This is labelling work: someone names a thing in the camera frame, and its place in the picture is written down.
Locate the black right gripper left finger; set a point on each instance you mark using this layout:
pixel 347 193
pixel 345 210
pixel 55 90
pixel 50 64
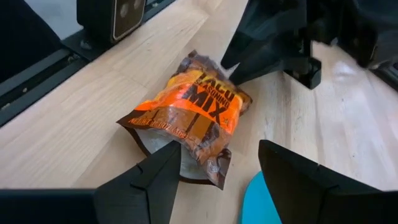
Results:
pixel 109 205

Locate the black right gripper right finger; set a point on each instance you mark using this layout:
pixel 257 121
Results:
pixel 326 202

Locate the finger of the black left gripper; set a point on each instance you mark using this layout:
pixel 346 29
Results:
pixel 267 28
pixel 261 70

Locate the teal plastic spoon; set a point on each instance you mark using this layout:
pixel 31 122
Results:
pixel 258 202

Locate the brown orange snack bag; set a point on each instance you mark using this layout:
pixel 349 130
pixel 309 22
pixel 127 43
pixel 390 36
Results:
pixel 192 109

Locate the black table edge clamp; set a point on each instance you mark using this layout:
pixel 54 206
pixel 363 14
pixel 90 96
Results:
pixel 109 18

